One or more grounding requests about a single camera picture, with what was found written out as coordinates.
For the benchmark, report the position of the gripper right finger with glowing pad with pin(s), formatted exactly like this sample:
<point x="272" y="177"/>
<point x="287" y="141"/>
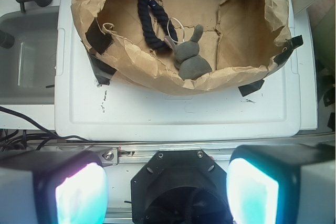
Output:
<point x="293" y="183"/>

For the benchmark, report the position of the black tape strip right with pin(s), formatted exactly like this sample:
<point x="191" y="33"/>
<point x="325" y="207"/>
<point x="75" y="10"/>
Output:
<point x="251" y="88"/>

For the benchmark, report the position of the black tape strip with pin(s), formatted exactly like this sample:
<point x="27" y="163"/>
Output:
<point x="99" y="43"/>
<point x="251" y="88"/>

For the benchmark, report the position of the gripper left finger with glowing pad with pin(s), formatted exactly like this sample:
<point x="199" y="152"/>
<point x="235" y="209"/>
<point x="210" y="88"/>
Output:
<point x="53" y="187"/>

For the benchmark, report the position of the grey plush bunny toy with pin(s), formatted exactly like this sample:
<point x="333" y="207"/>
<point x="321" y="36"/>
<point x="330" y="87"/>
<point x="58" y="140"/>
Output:
<point x="189" y="63"/>

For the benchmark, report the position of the black tape strip left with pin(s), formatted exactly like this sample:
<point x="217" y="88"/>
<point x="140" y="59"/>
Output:
<point x="99" y="43"/>

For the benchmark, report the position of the black octagonal mount plate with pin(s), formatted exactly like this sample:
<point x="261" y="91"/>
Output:
<point x="180" y="187"/>

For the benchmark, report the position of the crumpled brown paper bag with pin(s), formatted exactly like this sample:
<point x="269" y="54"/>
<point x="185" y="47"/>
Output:
<point x="241" y="41"/>

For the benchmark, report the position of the aluminium frame rail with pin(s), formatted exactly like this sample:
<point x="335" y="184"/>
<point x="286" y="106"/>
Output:
<point x="112" y="154"/>

